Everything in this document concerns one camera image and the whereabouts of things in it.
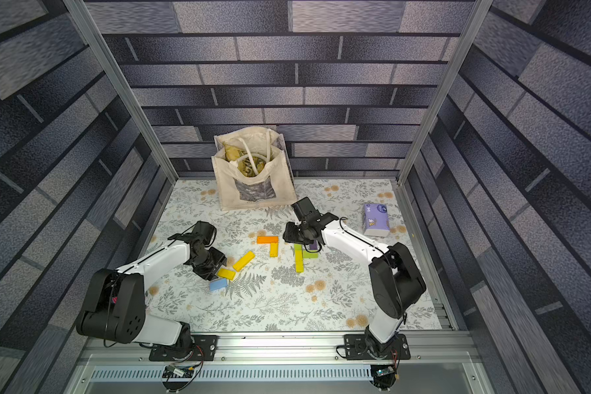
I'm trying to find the light blue block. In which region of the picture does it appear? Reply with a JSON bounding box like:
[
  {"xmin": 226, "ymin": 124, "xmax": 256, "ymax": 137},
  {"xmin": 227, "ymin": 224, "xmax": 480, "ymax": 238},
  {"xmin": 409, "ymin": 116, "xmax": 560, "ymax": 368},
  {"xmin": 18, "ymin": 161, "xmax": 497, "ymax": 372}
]
[{"xmin": 209, "ymin": 278, "xmax": 229, "ymax": 292}]

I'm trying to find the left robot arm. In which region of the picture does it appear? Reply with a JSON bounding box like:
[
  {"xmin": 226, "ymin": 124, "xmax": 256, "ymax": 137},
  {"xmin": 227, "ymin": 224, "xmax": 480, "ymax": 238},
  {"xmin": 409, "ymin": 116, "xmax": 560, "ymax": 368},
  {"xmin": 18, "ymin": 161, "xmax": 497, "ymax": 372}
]
[{"xmin": 77, "ymin": 221, "xmax": 227, "ymax": 350}]

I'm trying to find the small yellow block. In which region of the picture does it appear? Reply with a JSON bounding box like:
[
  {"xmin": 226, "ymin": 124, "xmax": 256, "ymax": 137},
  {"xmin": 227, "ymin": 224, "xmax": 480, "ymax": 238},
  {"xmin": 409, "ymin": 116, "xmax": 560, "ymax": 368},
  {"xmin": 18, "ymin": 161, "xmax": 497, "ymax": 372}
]
[
  {"xmin": 269, "ymin": 242, "xmax": 279, "ymax": 258},
  {"xmin": 217, "ymin": 268, "xmax": 236, "ymax": 281}
]

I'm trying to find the orange long block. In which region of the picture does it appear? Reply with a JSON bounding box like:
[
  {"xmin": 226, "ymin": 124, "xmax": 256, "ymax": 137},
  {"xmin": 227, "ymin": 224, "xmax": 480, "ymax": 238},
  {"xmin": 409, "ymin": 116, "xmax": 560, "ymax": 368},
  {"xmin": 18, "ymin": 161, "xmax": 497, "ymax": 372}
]
[{"xmin": 256, "ymin": 236, "xmax": 279, "ymax": 245}]

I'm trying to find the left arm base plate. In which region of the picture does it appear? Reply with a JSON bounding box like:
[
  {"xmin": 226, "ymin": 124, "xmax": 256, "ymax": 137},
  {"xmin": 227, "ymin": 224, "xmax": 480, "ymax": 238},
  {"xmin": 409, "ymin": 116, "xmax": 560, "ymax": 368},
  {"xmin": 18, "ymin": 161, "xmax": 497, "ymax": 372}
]
[{"xmin": 149, "ymin": 335, "xmax": 219, "ymax": 363}]

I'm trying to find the right circuit board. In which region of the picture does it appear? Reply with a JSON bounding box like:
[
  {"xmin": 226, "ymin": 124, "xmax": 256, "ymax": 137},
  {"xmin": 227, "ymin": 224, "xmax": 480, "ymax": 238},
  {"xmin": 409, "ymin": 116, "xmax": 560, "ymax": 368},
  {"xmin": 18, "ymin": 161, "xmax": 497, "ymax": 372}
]
[{"xmin": 371, "ymin": 365, "xmax": 396, "ymax": 379}]

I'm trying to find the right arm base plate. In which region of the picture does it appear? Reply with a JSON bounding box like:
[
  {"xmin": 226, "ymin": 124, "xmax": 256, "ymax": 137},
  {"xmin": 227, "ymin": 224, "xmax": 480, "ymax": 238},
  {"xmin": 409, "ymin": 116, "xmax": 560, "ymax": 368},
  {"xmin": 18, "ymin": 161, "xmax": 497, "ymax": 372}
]
[{"xmin": 343, "ymin": 333, "xmax": 411, "ymax": 361}]

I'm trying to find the left circuit board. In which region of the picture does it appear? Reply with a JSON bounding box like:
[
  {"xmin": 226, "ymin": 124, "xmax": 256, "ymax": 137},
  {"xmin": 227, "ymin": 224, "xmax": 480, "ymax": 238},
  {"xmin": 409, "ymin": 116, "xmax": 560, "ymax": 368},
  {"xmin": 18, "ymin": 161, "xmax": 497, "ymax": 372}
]
[{"xmin": 163, "ymin": 365, "xmax": 195, "ymax": 380}]

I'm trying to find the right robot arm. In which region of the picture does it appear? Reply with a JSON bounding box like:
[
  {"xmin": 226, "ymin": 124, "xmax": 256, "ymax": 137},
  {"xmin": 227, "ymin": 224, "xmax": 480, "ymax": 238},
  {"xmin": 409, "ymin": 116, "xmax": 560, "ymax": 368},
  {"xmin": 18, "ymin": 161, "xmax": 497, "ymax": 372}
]
[{"xmin": 283, "ymin": 197, "xmax": 427, "ymax": 360}]

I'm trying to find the lime green block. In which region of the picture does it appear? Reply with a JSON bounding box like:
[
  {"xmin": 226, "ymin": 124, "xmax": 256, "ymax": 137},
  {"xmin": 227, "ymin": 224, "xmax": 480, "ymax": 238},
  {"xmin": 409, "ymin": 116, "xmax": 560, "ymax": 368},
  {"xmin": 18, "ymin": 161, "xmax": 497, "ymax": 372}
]
[{"xmin": 302, "ymin": 251, "xmax": 318, "ymax": 259}]

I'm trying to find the circuit board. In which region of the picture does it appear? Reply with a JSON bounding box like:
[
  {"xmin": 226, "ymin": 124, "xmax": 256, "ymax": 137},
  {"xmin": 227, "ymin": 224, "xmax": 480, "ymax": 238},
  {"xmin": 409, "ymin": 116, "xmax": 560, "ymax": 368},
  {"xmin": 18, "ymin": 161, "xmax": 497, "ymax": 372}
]
[
  {"xmin": 163, "ymin": 365, "xmax": 195, "ymax": 380},
  {"xmin": 371, "ymin": 365, "xmax": 396, "ymax": 379}
]

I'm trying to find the purple tissue pack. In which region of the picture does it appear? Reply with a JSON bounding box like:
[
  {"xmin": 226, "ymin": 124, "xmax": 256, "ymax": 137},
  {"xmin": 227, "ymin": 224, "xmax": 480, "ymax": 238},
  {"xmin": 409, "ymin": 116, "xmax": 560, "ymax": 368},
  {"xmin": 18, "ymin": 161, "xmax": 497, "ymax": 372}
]
[{"xmin": 363, "ymin": 203, "xmax": 390, "ymax": 237}]

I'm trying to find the long yellow block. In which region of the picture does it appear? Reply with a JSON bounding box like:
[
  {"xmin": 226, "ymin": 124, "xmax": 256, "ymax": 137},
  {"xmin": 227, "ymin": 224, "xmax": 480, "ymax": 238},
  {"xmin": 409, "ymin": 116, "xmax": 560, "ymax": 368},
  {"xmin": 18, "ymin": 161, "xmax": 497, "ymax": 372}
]
[{"xmin": 233, "ymin": 251, "xmax": 255, "ymax": 272}]

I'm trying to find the beige canvas tote bag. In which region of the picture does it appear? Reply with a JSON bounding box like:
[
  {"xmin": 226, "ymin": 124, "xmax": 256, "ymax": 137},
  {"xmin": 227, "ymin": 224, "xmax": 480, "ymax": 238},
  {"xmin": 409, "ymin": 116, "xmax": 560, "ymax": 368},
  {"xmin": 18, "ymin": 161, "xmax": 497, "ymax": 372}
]
[{"xmin": 212, "ymin": 126, "xmax": 297, "ymax": 210}]

